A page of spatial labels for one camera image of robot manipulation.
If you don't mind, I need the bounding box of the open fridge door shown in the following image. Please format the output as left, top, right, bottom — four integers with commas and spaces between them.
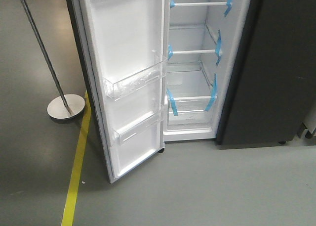
66, 0, 167, 183

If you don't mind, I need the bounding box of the white fridge interior body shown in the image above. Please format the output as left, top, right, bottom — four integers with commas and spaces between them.
163, 0, 251, 142

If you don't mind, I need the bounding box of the yellow floor tape line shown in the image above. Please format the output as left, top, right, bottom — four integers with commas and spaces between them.
61, 92, 91, 226

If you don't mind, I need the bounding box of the grey appliance at right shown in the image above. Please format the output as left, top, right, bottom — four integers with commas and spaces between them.
297, 123, 316, 139

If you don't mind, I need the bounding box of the metal stanchion post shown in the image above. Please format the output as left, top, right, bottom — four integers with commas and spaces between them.
20, 0, 85, 120

